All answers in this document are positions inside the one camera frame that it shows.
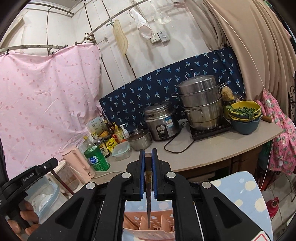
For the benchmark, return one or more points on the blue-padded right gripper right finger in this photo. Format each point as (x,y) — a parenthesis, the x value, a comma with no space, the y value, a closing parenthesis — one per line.
(154,173)

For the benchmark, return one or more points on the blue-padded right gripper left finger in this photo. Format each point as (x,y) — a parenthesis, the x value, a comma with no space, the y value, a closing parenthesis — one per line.
(142,171)

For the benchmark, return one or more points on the brown chopstick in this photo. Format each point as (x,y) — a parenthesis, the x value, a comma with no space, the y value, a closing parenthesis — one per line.
(148,183)

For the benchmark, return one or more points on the grey kitchen countertop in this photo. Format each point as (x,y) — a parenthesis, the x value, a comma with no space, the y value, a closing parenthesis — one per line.
(230,150)

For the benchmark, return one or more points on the person's left hand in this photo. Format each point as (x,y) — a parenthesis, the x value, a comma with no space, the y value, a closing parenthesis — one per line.
(27,214)

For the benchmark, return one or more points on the small steel pot with lid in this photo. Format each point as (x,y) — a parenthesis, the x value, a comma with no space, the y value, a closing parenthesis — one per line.
(140,139)

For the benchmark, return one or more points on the clear food container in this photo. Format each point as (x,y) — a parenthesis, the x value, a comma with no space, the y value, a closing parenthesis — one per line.
(121,151)

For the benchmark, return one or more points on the white pump bottle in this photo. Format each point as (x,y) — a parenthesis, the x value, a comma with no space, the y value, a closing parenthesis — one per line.
(125,132)

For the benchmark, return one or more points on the oil bottle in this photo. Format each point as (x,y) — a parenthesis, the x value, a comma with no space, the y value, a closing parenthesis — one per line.
(118,134)

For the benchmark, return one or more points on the steel rice cooker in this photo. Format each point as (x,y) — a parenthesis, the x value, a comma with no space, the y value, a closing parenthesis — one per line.
(161,120)

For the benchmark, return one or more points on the white dish rack bin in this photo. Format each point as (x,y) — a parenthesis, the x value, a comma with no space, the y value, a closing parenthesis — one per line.
(46,198)

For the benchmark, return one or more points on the yellow seasoning packet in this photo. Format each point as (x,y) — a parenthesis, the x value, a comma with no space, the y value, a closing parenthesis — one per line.
(110,143)

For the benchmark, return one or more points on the dark soy sauce bottle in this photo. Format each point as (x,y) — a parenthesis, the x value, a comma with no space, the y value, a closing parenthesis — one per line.
(102,146)

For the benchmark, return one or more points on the green canister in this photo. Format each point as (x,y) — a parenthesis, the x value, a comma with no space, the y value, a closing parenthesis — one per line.
(96,159)

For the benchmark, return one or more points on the navy floral backsplash cloth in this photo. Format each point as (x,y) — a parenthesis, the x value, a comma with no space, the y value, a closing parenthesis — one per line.
(126,104)

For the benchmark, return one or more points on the white carton box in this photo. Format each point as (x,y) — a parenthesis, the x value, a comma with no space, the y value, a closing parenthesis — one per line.
(96,126)

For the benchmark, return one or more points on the white blender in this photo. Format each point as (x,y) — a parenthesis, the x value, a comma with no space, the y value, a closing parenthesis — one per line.
(66,174)

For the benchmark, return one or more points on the pink electric kettle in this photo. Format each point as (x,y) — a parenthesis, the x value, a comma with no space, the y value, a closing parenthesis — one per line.
(79,164)

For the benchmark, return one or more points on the large steel steamer pot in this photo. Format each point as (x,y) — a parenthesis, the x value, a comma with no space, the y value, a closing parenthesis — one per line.
(201,101)

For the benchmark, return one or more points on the black induction cooktop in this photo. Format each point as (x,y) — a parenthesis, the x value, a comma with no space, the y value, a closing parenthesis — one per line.
(222,127)

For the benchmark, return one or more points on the loofah sponge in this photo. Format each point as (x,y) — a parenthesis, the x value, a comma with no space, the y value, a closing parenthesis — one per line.
(227,94)

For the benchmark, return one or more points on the blue polka dot tablecloth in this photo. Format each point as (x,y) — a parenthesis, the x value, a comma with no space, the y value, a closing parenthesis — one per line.
(239,187)

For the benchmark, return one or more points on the blue plastic basin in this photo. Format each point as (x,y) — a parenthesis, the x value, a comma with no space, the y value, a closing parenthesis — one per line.
(243,125)

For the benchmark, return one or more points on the yellow colander with greens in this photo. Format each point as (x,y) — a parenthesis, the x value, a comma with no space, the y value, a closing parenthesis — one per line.
(244,111)

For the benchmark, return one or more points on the pink dotted curtain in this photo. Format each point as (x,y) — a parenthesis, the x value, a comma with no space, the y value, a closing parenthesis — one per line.
(46,103)

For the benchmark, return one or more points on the hanging bamboo paddle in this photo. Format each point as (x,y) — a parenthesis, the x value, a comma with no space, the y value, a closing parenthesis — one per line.
(121,39)

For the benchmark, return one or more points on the hanging plastic bag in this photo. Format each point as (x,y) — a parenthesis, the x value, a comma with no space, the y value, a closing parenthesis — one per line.
(141,24)

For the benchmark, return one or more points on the red floor object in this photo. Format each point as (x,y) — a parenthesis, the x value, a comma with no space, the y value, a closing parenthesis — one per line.
(272,207)

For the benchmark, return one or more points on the hanging white strainer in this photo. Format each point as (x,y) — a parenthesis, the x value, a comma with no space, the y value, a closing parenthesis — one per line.
(159,17)

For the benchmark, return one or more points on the beige curtain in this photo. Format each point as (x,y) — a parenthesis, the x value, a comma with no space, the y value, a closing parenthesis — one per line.
(259,40)

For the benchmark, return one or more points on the wall power socket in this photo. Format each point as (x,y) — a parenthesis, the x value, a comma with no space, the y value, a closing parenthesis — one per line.
(160,36)

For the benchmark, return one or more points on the metal curtain rail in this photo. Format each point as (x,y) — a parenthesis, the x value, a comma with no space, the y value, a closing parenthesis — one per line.
(89,37)

